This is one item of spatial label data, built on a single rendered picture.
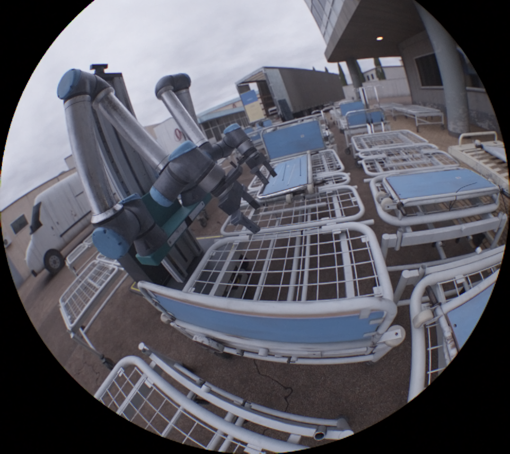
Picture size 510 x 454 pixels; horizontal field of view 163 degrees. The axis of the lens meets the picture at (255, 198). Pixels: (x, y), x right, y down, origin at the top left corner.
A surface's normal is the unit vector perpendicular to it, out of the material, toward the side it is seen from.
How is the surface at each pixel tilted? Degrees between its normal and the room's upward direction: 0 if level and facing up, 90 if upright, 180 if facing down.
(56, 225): 88
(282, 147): 90
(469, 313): 5
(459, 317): 5
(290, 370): 0
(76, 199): 88
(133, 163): 90
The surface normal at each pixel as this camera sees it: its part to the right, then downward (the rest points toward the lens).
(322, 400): -0.33, -0.85
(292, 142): -0.26, 0.50
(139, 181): 0.92, -0.19
